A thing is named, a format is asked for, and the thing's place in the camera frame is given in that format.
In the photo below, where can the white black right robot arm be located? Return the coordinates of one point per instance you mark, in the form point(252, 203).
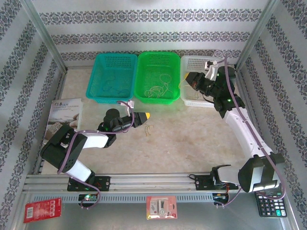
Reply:
point(242, 129)

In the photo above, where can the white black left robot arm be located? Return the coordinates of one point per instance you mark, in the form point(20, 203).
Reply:
point(96, 141)

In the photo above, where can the white plastic basket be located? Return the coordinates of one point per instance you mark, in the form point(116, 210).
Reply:
point(204, 65)

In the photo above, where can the green plastic basket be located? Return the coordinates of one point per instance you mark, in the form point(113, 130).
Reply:
point(156, 69)

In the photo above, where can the teal plastic basket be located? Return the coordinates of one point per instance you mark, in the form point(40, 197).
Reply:
point(110, 72)

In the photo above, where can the grey picture book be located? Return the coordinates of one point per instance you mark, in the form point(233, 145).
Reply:
point(62, 112)

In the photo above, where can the small circuit board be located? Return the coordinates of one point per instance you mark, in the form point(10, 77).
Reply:
point(88, 198)
point(219, 197)

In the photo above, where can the pink USB stick package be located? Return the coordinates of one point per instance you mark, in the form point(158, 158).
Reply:
point(161, 208)

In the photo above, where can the red flat package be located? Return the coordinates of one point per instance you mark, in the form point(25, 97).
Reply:
point(43, 210)

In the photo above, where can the black calculator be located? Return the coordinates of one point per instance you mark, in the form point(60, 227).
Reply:
point(271, 204)

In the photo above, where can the aluminium mounting rail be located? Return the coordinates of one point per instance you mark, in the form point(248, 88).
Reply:
point(153, 183)

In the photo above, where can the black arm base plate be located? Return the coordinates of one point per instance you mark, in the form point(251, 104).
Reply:
point(201, 182)
point(103, 183)

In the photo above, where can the aluminium frame post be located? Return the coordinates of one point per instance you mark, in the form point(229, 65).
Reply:
point(45, 36)
point(256, 36)

